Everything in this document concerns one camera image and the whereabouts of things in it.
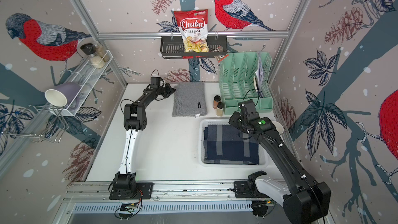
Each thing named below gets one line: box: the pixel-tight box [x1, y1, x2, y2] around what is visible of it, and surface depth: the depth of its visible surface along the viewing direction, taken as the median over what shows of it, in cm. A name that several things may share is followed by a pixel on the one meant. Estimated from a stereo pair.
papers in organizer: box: [253, 51, 264, 98], surface depth 94 cm
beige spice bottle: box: [216, 101, 225, 117], surface depth 99 cm
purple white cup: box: [44, 82, 82, 108], surface depth 63 cm
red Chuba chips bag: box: [174, 8, 210, 53], surface depth 84 cm
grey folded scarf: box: [172, 81, 208, 117], surface depth 106 cm
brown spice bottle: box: [212, 94, 221, 110], surface depth 102 cm
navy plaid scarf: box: [203, 124, 260, 165], surface depth 83 cm
